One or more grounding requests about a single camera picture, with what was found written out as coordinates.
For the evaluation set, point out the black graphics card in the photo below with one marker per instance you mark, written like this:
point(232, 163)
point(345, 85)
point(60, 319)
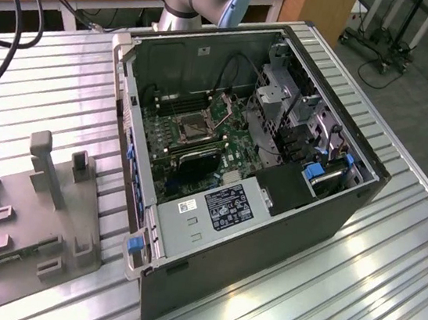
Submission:
point(198, 162)

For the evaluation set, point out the black plastic shroud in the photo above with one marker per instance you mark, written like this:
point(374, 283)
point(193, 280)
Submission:
point(285, 189)

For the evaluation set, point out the green RAM stick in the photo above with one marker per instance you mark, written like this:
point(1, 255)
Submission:
point(3, 260)

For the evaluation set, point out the black RAM slot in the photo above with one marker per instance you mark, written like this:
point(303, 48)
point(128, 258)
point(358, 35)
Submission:
point(192, 147)
point(182, 98)

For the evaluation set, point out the open black PC case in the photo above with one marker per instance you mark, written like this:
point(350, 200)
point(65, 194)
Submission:
point(242, 274)

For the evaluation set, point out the grey power supply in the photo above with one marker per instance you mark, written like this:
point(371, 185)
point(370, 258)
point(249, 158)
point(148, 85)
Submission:
point(181, 230)

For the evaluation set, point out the wooden cabinet panel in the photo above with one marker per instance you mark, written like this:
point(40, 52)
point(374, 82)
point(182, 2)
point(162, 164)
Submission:
point(324, 9)

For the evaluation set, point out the grey metal drive cage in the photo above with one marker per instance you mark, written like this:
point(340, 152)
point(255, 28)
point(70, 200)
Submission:
point(271, 96)

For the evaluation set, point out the blue disk carrier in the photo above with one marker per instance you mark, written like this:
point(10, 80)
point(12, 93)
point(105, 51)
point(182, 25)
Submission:
point(313, 171)

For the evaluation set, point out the green motherboard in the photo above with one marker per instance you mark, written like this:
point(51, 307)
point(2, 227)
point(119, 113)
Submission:
point(237, 135)

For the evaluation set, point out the grey parts rack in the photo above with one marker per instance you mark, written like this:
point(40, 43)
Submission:
point(32, 223)

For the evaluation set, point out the small blue clip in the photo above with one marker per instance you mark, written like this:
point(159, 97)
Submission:
point(349, 160)

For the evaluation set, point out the CPU socket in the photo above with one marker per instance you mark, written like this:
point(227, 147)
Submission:
point(194, 130)

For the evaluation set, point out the locking lever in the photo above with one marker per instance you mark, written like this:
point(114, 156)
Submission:
point(223, 118)

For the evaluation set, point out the black wheeled stand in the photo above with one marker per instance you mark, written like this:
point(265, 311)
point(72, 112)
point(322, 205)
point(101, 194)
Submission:
point(386, 52)

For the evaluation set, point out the blue case latch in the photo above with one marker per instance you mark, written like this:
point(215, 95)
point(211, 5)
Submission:
point(135, 245)

